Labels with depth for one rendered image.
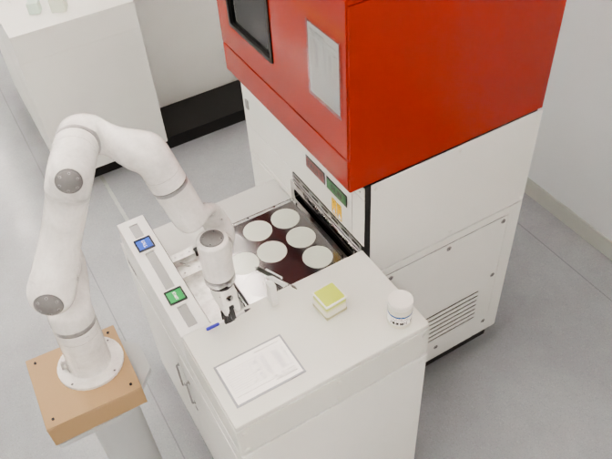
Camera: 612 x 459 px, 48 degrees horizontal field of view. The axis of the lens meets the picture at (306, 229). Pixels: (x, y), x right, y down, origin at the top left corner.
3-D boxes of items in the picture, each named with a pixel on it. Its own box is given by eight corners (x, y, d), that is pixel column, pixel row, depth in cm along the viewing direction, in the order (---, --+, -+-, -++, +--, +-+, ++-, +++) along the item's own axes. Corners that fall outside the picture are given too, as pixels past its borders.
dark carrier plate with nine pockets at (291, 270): (291, 201, 246) (291, 200, 246) (344, 261, 224) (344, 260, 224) (204, 240, 235) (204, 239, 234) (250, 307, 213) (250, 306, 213)
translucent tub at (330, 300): (332, 295, 206) (331, 280, 201) (348, 311, 201) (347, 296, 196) (311, 307, 203) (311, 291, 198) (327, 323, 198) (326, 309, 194)
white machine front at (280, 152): (255, 149, 280) (244, 63, 252) (369, 276, 229) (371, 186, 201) (249, 152, 279) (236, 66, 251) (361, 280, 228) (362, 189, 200)
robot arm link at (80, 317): (47, 341, 184) (19, 278, 169) (57, 291, 198) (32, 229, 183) (93, 335, 185) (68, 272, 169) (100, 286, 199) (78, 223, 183)
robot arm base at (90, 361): (62, 400, 192) (42, 358, 180) (54, 351, 206) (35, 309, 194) (129, 377, 197) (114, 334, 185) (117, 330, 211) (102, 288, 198)
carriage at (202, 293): (193, 257, 236) (191, 250, 234) (240, 330, 213) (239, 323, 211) (171, 266, 233) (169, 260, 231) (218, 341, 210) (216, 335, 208)
